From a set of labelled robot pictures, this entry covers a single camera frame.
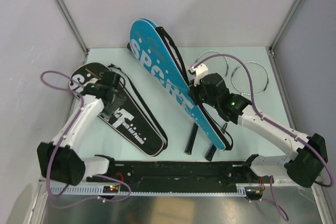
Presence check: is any grey cable duct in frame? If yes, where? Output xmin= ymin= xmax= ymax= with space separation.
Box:
xmin=61 ymin=185 xmax=246 ymax=197

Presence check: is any blue racket bag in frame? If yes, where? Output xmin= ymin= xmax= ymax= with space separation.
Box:
xmin=128 ymin=18 xmax=233 ymax=151

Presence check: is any aluminium frame post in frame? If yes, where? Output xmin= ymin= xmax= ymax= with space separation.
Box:
xmin=269 ymin=0 xmax=304 ymax=56
xmin=54 ymin=0 xmax=89 ymax=55

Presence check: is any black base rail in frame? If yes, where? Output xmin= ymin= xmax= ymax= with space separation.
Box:
xmin=86 ymin=161 xmax=260 ymax=192

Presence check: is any black racket bag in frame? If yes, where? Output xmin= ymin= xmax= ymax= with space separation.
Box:
xmin=69 ymin=62 xmax=168 ymax=156

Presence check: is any white black racket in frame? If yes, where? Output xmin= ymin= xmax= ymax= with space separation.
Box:
xmin=204 ymin=61 xmax=270 ymax=162

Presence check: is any right aluminium frame post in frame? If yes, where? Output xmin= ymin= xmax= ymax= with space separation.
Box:
xmin=269 ymin=0 xmax=304 ymax=56

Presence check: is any left aluminium frame post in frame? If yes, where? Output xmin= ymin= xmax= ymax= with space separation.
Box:
xmin=54 ymin=0 xmax=89 ymax=55

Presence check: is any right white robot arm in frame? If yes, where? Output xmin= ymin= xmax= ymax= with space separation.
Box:
xmin=188 ymin=72 xmax=328 ymax=188

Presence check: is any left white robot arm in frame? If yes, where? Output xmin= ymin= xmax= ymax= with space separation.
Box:
xmin=37 ymin=70 xmax=126 ymax=186

